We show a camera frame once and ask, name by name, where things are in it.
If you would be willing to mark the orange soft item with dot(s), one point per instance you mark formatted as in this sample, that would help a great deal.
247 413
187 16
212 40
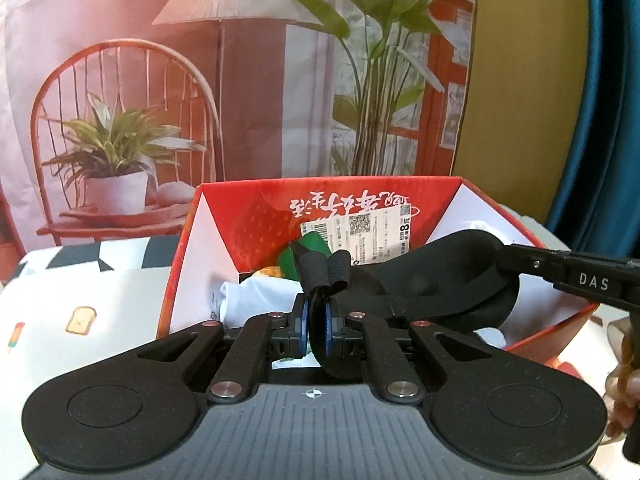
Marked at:
272 273

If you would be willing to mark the printed room scene backdrop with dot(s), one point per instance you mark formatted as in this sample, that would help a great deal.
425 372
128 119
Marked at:
250 85

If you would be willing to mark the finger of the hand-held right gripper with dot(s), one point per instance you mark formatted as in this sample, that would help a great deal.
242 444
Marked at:
595 282
540 255

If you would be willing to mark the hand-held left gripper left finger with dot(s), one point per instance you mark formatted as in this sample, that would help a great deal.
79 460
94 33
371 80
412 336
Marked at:
301 327

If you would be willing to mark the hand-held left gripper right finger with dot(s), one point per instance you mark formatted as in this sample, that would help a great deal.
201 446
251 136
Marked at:
331 330

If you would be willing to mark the red cardboard box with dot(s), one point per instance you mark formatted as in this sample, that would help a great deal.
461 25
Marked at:
260 220

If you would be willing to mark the green soft cloth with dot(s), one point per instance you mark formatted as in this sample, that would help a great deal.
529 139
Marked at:
312 243

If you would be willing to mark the printed cartoon tablecloth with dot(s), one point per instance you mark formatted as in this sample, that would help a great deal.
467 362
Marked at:
100 290

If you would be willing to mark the white cloth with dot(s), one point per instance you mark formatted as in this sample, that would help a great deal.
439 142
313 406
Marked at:
255 300

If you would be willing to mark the person's right hand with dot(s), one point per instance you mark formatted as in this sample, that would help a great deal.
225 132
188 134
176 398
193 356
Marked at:
622 390

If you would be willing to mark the blue curtain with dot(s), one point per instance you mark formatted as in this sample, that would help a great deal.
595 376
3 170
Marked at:
610 110

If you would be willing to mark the black eye mask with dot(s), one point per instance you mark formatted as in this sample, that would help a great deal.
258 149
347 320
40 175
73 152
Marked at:
440 270

